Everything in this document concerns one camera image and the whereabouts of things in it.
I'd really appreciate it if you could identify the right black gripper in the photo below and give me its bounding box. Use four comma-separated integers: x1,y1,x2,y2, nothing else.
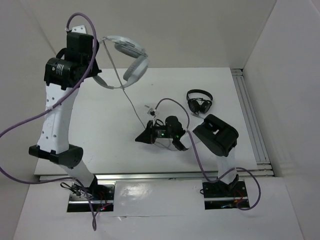
135,119,175,144

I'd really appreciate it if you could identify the grey headphone cable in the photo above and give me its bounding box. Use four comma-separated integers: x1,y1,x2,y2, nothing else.
101,37,176,151

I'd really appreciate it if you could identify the black on-ear headphones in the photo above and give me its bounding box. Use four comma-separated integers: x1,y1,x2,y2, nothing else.
186,89,214,116

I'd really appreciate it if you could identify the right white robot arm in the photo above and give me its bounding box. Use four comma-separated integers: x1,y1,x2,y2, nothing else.
135,114,239,196

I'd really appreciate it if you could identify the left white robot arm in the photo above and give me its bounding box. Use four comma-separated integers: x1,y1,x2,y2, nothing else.
28,32,102,200

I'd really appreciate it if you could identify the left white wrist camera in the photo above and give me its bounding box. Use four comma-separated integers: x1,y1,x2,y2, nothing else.
65,25,87,34

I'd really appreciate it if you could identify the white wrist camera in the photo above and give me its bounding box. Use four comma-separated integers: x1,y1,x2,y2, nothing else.
65,25,87,34
147,107,159,119

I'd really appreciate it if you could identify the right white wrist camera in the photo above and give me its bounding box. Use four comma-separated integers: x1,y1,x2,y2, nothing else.
147,107,159,119

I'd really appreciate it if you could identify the aluminium rail front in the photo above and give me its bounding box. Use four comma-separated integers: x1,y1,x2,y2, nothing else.
40,165,275,181

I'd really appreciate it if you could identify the aluminium rail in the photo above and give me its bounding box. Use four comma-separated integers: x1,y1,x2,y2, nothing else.
231,69,274,177
40,165,275,181

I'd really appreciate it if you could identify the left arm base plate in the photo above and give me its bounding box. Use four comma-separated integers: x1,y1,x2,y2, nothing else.
60,182,116,213

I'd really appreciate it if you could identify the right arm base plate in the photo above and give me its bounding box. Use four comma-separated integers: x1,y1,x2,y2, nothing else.
199,180,250,210

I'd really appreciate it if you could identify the aluminium rail right side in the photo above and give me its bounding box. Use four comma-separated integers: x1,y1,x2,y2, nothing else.
231,69,274,177

